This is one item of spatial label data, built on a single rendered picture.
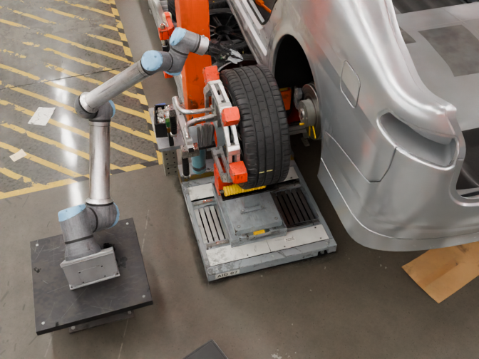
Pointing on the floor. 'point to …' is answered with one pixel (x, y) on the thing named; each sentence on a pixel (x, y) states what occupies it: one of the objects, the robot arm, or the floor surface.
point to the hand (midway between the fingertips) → (240, 58)
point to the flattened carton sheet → (445, 269)
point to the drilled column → (170, 162)
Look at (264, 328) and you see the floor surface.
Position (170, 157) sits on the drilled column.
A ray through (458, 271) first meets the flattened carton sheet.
